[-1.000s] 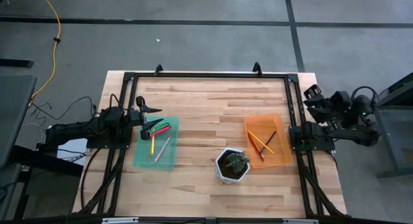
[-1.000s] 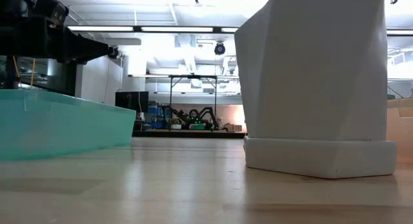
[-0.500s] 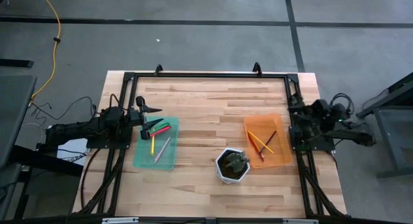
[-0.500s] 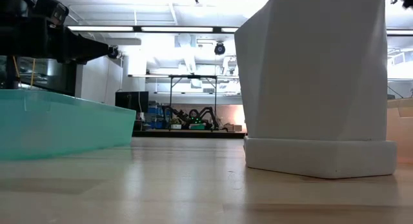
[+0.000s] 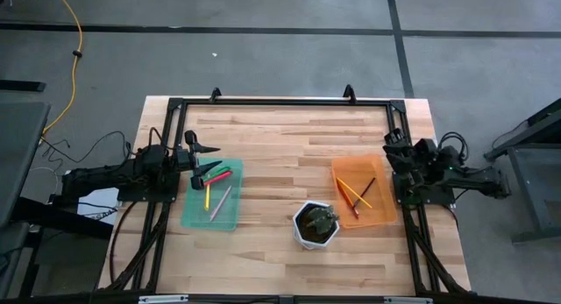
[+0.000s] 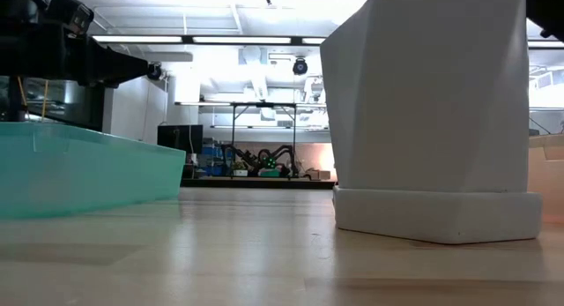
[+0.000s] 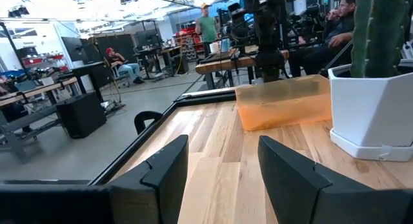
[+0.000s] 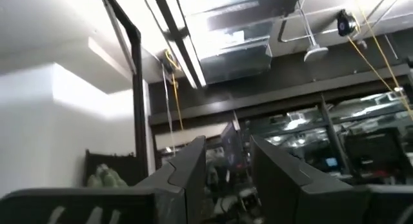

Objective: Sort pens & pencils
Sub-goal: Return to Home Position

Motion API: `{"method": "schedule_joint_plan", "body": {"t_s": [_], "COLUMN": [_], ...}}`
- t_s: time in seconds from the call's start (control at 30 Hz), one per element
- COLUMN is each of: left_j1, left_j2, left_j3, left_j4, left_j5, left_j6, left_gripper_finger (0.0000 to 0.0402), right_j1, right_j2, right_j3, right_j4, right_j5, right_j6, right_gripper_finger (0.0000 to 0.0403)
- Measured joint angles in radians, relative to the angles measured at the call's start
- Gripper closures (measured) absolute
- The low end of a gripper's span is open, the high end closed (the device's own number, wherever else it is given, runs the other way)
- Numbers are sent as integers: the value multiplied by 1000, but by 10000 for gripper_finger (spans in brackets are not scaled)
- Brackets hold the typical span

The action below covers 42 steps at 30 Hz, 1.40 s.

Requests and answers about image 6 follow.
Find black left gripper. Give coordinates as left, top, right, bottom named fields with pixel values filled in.
left=0, top=0, right=151, bottom=88

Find black monitor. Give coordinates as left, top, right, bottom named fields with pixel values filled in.
left=157, top=123, right=204, bottom=155

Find green translucent plastic bin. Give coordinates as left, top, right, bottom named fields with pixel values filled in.
left=0, top=121, right=187, bottom=220

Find blue storage crates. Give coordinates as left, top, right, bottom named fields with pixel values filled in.
left=200, top=140, right=228, bottom=177

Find black workbench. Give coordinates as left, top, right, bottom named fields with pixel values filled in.
left=181, top=176, right=338, bottom=190

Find white hexagonal planter pot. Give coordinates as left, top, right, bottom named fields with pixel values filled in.
left=320, top=0, right=531, bottom=193

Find orange translucent plastic bin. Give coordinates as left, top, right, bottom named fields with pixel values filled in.
left=527, top=134, right=564, bottom=223

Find dark window frame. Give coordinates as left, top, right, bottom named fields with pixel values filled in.
left=26, top=76, right=110, bottom=131

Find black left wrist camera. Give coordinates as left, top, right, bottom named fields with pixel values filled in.
left=46, top=0, right=95, bottom=37

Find yellow cable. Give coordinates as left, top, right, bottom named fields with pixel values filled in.
left=16, top=76, right=49, bottom=121

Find black metal gantry frame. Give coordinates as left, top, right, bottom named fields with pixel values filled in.
left=229, top=101, right=298, bottom=179

